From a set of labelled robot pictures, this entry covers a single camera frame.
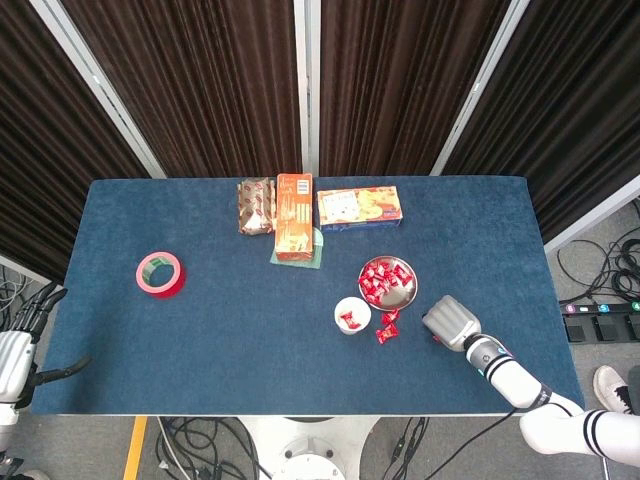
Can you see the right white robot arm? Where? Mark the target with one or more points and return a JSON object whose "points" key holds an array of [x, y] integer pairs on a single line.
{"points": [[510, 380]]}

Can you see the tall orange box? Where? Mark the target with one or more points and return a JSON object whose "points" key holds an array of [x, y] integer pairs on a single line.
{"points": [[294, 220]]}

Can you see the white frame post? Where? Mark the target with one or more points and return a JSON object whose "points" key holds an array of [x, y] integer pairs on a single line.
{"points": [[95, 80], [300, 75], [475, 90]]}

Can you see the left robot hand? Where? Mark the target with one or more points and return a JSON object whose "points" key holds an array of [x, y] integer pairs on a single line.
{"points": [[15, 365]]}

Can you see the white sneaker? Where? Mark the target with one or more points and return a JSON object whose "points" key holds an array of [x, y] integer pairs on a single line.
{"points": [[610, 385]]}

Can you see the yellow floor tape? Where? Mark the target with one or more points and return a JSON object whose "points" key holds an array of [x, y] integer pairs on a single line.
{"points": [[135, 450]]}

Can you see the white frame bar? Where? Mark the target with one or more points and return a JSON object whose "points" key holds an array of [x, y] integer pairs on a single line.
{"points": [[590, 215], [25, 270]]}

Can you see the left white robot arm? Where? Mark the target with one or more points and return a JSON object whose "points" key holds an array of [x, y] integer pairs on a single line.
{"points": [[6, 430]]}

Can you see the blue table mat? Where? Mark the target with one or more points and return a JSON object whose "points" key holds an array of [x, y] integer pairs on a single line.
{"points": [[250, 350]]}

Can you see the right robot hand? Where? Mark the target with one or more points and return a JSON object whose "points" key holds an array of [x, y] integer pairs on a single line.
{"points": [[450, 322]]}

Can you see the yellow blue biscuit box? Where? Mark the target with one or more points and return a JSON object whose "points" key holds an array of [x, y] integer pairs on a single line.
{"points": [[360, 207]]}

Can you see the white paper cup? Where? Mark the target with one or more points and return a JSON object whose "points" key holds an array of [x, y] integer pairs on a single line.
{"points": [[357, 305]]}

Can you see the red candy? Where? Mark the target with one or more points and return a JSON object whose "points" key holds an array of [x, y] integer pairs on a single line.
{"points": [[391, 316], [386, 284], [436, 340], [400, 275], [381, 270], [367, 274], [350, 320], [387, 334], [377, 298], [371, 287]]}

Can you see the red tape roll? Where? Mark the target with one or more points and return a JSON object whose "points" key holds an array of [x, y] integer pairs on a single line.
{"points": [[175, 290]]}

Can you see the dark brown curtain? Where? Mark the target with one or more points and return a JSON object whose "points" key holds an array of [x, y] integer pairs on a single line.
{"points": [[40, 150], [200, 90], [400, 90], [575, 125]]}

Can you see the gold snack bag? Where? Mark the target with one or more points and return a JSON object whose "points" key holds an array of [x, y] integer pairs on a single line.
{"points": [[255, 207]]}

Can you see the green cloth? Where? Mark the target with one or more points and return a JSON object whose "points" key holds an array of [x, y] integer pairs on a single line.
{"points": [[318, 250]]}

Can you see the black foot pedal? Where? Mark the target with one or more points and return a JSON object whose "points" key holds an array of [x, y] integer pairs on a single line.
{"points": [[576, 331], [635, 326], [604, 327]]}

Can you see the round metal plate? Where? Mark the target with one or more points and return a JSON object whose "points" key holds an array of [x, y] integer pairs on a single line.
{"points": [[402, 295]]}

